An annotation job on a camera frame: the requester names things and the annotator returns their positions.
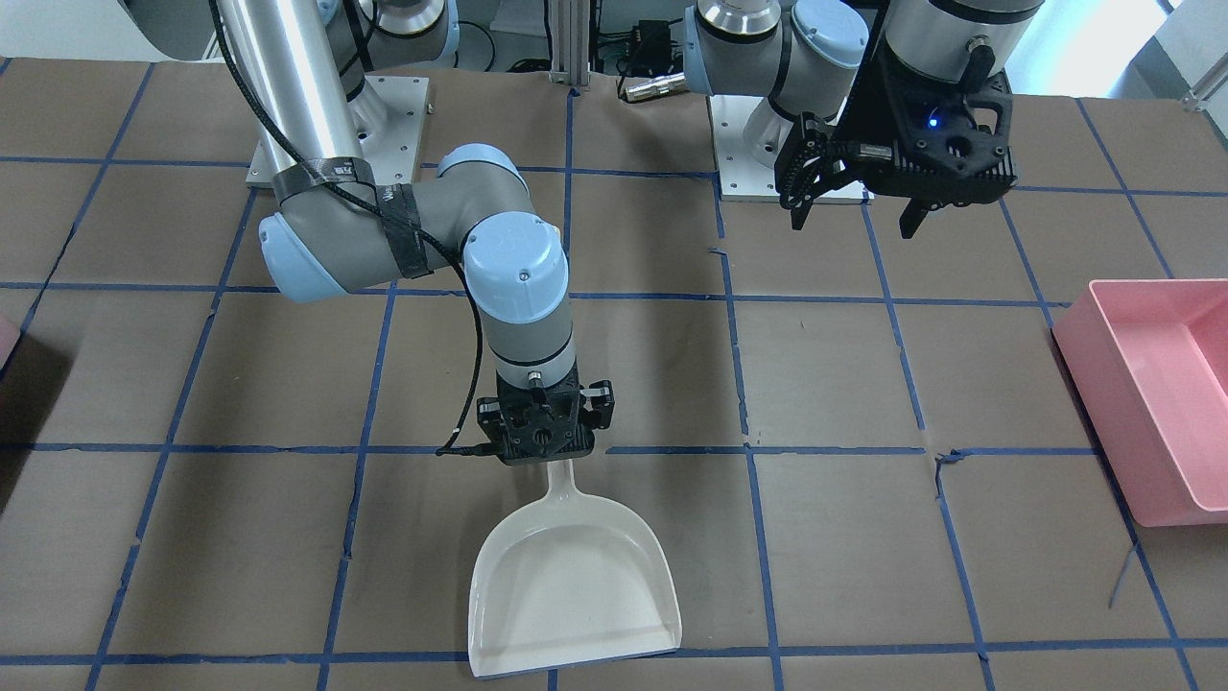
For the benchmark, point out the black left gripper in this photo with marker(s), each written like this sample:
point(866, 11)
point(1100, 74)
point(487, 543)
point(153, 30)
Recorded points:
point(880, 117)

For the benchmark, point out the white plastic dustpan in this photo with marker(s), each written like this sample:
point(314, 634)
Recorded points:
point(569, 579)

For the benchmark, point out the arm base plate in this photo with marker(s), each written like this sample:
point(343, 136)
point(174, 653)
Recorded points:
point(382, 126)
point(747, 135)

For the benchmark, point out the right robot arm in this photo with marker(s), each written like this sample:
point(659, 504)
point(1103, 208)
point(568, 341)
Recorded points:
point(347, 222)

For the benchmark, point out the pink plastic bin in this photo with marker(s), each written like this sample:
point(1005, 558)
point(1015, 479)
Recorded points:
point(1149, 359)

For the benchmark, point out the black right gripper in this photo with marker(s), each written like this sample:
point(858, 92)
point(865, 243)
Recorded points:
point(601, 404)

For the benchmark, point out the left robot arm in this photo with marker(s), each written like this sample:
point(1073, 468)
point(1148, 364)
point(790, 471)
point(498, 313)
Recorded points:
point(806, 57)

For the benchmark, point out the aluminium frame post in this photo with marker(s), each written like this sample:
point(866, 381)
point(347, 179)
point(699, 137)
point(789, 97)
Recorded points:
point(569, 33)

